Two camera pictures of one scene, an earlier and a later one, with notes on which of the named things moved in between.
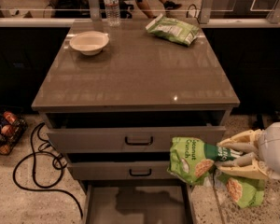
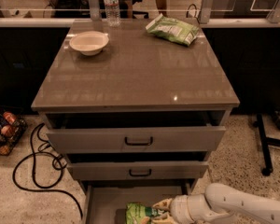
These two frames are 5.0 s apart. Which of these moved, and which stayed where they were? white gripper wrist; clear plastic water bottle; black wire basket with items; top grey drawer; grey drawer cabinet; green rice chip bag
Moved: white gripper wrist; green rice chip bag
Stayed: black wire basket with items; grey drawer cabinet; clear plastic water bottle; top grey drawer
